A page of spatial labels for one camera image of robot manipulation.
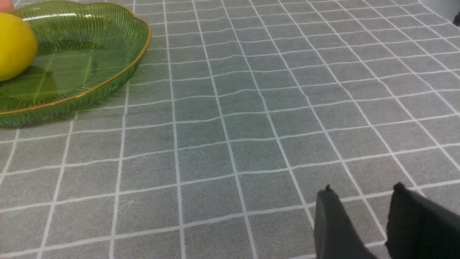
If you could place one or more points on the yellow lemon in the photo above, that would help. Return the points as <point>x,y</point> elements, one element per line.
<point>18,46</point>

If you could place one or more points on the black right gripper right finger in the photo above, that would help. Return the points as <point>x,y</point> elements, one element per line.
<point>419,228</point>

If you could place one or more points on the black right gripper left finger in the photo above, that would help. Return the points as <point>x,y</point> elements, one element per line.
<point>334,234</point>

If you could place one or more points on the green glass leaf plate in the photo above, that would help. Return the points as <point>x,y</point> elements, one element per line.
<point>86,51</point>

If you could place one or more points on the grey checked tablecloth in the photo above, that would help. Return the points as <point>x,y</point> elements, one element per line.
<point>240,111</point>

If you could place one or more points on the orange foam cube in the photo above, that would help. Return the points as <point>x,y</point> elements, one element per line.
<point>6,6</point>

